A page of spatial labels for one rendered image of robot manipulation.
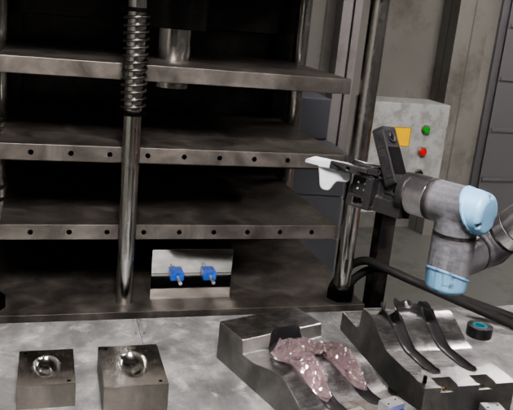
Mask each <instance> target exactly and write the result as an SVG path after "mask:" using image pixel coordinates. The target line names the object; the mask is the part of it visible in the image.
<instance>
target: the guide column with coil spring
mask: <svg viewBox="0 0 513 410"><path fill-rule="evenodd" d="M128 7H141V8H147V0H128ZM128 15H147V13H146V12H137V11H128ZM146 22H147V19H127V24H141V23H146ZM146 28H147V26H140V27H127V31H146ZM142 38H146V34H127V35H126V39H142ZM145 45H146V42H145V41H127V42H126V46H145ZM126 54H145V49H143V50H126ZM125 61H126V62H139V61H145V57H125ZM141 68H144V64H137V65H125V69H141ZM125 76H144V72H126V73H125ZM142 83H143V79H140V80H125V84H142ZM142 90H143V86H141V87H125V91H142ZM142 97H143V94H124V98H142ZM142 104H143V101H141V102H124V106H141V105H142ZM124 111H131V112H141V111H142V108H140V109H124ZM141 126H142V117H132V116H123V130H122V150H121V187H120V206H119V225H118V245H117V264H116V303H117V304H120V305H128V304H131V303H132V302H133V289H134V257H135V241H136V224H137V208H138V176H139V160H140V143H141Z"/></svg>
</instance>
